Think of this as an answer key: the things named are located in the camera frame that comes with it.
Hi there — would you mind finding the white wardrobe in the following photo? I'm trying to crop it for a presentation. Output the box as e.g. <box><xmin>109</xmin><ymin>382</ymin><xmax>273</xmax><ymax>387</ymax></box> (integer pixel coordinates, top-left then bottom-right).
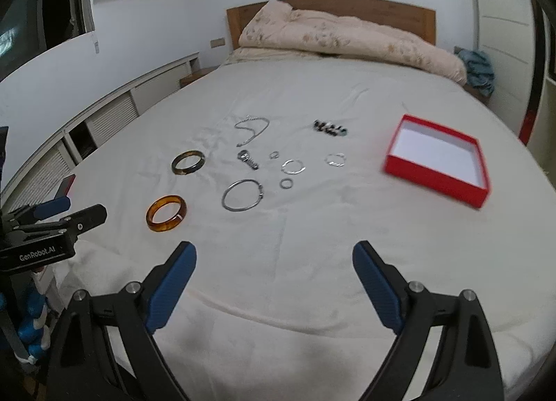
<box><xmin>477</xmin><ymin>0</ymin><xmax>536</xmax><ymax>135</ymax></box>

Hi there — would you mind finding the red box lid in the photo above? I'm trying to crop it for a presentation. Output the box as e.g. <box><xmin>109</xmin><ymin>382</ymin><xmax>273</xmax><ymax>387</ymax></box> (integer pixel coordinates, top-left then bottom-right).
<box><xmin>55</xmin><ymin>174</ymin><xmax>75</xmax><ymax>199</ymax></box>

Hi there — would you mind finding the wooden headboard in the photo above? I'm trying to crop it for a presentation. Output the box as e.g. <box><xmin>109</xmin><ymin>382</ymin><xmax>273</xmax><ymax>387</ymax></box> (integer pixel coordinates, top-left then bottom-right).
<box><xmin>226</xmin><ymin>0</ymin><xmax>436</xmax><ymax>49</ymax></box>

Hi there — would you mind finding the silver watch charm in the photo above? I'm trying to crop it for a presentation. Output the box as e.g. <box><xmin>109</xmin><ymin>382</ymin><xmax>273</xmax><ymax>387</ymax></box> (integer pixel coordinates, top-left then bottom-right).
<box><xmin>237</xmin><ymin>150</ymin><xmax>259</xmax><ymax>170</ymax></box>

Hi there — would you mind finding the blue crumpled cloth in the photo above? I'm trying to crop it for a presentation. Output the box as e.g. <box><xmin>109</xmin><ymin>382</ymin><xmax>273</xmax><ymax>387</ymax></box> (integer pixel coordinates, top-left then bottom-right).
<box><xmin>456</xmin><ymin>49</ymin><xmax>496</xmax><ymax>98</ymax></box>

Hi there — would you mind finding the red jewelry box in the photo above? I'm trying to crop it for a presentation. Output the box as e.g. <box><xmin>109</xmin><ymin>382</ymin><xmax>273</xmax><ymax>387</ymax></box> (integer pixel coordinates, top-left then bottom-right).
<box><xmin>383</xmin><ymin>114</ymin><xmax>491</xmax><ymax>209</ymax></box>

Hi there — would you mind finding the amber orange bangle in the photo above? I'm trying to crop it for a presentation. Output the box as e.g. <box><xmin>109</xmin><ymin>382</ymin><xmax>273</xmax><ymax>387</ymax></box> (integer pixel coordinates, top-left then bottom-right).
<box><xmin>145</xmin><ymin>195</ymin><xmax>188</xmax><ymax>232</ymax></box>

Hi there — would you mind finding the pink floral duvet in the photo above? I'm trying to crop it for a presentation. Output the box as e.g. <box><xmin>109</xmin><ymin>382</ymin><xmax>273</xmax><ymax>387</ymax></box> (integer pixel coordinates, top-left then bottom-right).
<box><xmin>238</xmin><ymin>0</ymin><xmax>467</xmax><ymax>86</ymax></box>

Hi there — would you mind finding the wooden nightstand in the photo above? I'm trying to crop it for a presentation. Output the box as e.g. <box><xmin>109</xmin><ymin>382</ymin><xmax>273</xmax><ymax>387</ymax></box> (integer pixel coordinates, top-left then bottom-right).
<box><xmin>179</xmin><ymin>66</ymin><xmax>218</xmax><ymax>89</ymax></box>

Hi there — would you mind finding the textured silver hoop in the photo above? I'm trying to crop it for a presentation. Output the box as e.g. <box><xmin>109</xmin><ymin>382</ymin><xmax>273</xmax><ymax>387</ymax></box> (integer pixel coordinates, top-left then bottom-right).
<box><xmin>281</xmin><ymin>159</ymin><xmax>306</xmax><ymax>175</ymax></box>

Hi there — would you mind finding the blue white gloved hand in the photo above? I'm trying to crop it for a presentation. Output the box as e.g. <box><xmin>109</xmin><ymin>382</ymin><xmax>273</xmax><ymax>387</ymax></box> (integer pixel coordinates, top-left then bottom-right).
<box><xmin>17</xmin><ymin>267</ymin><xmax>53</xmax><ymax>362</ymax></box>

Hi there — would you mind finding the dark brown bangle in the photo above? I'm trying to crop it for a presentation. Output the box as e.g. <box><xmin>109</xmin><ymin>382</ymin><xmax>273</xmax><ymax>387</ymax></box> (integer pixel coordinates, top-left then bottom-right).
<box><xmin>171</xmin><ymin>150</ymin><xmax>205</xmax><ymax>175</ymax></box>

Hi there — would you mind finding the wall power socket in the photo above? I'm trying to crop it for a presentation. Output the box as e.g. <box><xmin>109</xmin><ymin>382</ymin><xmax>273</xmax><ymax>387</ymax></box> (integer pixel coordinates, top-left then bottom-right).
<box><xmin>210</xmin><ymin>38</ymin><xmax>226</xmax><ymax>48</ymax></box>

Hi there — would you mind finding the large silver bangle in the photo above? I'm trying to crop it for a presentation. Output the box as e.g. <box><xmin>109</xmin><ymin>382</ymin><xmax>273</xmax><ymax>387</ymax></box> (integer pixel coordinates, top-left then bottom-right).
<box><xmin>221</xmin><ymin>179</ymin><xmax>265</xmax><ymax>213</ymax></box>

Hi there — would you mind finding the white low cabinet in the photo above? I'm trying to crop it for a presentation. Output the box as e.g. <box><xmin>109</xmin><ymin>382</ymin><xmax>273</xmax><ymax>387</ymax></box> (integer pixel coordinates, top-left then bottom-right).
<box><xmin>1</xmin><ymin>52</ymin><xmax>199</xmax><ymax>211</ymax></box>

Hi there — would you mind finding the dark beaded bracelet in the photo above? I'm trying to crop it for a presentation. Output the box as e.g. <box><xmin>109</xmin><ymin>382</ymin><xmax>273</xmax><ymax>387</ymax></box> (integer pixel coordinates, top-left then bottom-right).
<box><xmin>313</xmin><ymin>118</ymin><xmax>349</xmax><ymax>138</ymax></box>

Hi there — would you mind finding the silver chain necklace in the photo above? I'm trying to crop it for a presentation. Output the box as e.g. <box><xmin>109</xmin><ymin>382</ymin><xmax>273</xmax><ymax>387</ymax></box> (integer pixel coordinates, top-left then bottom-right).
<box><xmin>234</xmin><ymin>116</ymin><xmax>271</xmax><ymax>149</ymax></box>

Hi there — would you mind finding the white bed mattress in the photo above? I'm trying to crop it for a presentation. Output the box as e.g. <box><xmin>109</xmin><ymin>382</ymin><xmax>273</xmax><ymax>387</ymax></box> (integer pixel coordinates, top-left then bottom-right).
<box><xmin>55</xmin><ymin>58</ymin><xmax>555</xmax><ymax>400</ymax></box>

